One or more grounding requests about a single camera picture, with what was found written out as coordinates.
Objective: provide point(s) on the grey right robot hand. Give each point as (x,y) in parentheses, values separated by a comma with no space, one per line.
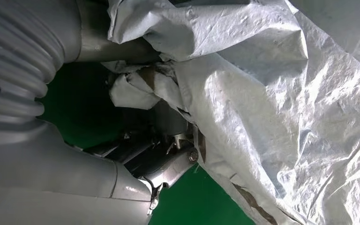
(59,186)

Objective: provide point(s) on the green conveyor belt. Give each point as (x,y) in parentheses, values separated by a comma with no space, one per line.
(80,108)

